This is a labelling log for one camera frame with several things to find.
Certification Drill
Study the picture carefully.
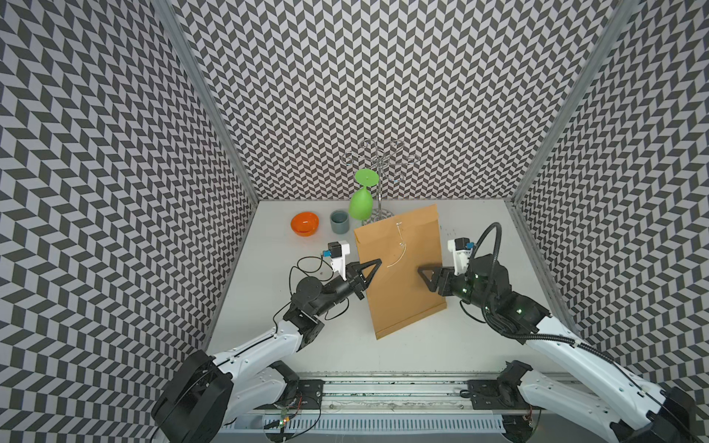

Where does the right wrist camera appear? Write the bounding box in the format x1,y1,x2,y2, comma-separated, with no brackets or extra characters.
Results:
447,237,475,276

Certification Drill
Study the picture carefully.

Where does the orange plastic bowl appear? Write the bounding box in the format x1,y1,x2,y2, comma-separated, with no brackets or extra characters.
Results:
290,212,319,237

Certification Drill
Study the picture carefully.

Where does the chrome glass holder stand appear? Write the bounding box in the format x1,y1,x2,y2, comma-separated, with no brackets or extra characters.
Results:
343,138,421,226

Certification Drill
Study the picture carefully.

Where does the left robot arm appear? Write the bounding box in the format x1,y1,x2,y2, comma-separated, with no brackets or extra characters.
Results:
151,258,382,442

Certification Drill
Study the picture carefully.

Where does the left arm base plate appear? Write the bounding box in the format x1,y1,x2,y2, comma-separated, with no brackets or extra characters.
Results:
273,380,325,411

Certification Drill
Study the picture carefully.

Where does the grey-blue cup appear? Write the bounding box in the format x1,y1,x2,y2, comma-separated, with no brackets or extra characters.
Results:
330,210,350,236

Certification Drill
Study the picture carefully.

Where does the white closure string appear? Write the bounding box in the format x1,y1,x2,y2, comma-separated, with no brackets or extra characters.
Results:
386,220,409,269

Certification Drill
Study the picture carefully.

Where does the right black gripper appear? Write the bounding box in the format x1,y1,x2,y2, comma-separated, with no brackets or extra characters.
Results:
417,265,494,312

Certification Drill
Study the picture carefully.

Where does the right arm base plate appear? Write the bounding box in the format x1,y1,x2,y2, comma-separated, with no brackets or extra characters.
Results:
467,380,529,411

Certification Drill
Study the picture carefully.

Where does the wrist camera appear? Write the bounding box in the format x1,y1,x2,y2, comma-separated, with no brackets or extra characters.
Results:
447,237,475,276
322,241,350,280

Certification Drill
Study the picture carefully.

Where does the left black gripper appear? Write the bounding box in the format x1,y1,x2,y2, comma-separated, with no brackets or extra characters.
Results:
312,257,381,317

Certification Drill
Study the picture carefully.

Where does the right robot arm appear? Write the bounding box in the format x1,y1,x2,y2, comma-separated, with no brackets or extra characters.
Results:
418,255,697,442

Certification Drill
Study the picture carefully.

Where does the aluminium front rail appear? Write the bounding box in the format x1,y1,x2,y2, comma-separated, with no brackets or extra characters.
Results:
165,372,633,416

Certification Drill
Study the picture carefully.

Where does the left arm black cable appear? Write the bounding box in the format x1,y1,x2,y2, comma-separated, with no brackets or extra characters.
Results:
270,254,351,333

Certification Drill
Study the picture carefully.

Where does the brown kraft file bag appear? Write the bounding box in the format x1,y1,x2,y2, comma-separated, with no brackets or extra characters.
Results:
354,205,447,340

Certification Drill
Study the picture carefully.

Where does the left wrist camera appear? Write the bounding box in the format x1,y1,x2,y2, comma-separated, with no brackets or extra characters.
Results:
322,241,350,280

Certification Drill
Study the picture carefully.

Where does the green plastic wine glass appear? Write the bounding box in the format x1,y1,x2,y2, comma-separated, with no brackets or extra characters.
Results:
349,168,380,222

